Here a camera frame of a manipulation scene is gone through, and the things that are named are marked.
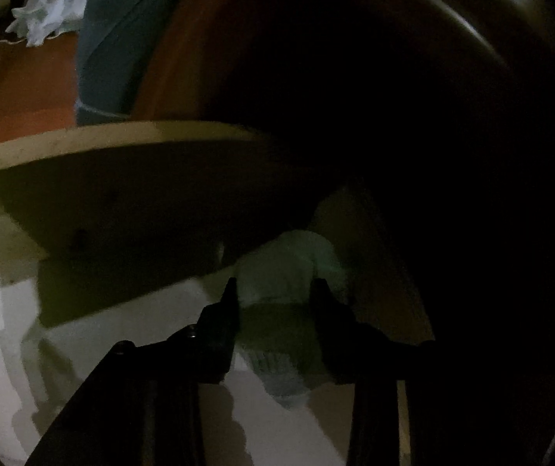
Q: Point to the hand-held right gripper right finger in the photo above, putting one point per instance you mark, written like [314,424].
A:
[331,330]

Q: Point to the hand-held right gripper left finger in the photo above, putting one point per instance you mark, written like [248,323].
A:
[221,330]

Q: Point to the grey knitted sock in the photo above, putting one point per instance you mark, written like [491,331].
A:
[282,272]

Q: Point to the wooden drawer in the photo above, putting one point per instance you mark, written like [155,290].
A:
[112,141]

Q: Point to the wooden cabinet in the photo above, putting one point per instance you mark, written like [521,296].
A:
[200,58]

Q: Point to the blue checked sheet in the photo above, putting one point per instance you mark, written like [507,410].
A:
[112,34]

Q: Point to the white printed cloth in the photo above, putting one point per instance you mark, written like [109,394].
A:
[49,0]

